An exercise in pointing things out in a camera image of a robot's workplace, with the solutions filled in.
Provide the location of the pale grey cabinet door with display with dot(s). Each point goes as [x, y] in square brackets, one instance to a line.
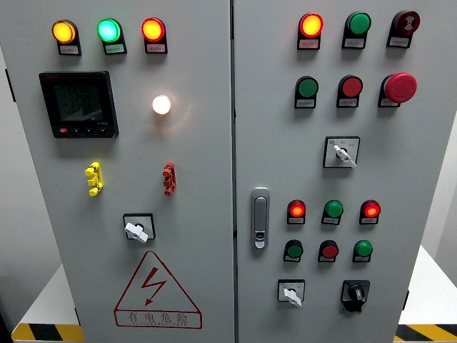
[200, 160]

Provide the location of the silver door lock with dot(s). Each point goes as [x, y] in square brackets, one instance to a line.
[260, 214]

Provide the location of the pale grey cabinet door with lock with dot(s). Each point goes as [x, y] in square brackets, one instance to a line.
[278, 150]

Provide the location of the small red lit lamp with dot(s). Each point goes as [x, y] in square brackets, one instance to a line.
[297, 209]
[371, 209]

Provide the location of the black label plate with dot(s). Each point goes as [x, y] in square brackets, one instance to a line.
[296, 220]
[308, 44]
[387, 103]
[115, 49]
[353, 43]
[398, 41]
[360, 259]
[305, 103]
[347, 103]
[291, 259]
[156, 48]
[325, 260]
[69, 50]
[368, 220]
[330, 221]

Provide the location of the white lit lamp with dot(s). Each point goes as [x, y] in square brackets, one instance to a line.
[161, 104]

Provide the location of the small green push button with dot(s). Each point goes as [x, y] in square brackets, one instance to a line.
[295, 250]

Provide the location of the small green lamp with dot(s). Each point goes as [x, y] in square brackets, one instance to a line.
[333, 209]
[363, 248]

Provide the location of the large green push button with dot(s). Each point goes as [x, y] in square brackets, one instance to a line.
[307, 87]

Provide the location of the small red push button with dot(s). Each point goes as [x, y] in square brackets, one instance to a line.
[329, 251]

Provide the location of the red warning triangle sign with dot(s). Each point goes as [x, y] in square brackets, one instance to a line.
[154, 284]

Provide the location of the large red push button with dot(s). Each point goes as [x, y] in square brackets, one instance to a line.
[351, 86]

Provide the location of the large red lit lamp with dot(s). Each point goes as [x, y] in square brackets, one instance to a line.
[153, 30]
[311, 25]

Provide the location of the black display meter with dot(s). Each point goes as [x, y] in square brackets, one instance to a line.
[78, 103]

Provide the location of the large green lit lamp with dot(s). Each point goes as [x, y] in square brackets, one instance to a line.
[109, 30]

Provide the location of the large red stop button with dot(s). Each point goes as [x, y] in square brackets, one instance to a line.
[400, 87]

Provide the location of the large green unlit lamp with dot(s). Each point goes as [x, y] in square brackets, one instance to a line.
[358, 23]

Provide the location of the black door hinge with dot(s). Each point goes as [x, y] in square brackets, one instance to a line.
[10, 85]
[406, 300]
[77, 316]

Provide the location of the large yellow lit lamp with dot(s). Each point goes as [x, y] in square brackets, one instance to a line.
[64, 31]

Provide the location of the dark red buzzer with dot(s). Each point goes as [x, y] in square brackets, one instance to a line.
[407, 23]

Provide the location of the black yellow striped tape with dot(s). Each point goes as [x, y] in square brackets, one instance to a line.
[46, 333]
[428, 333]

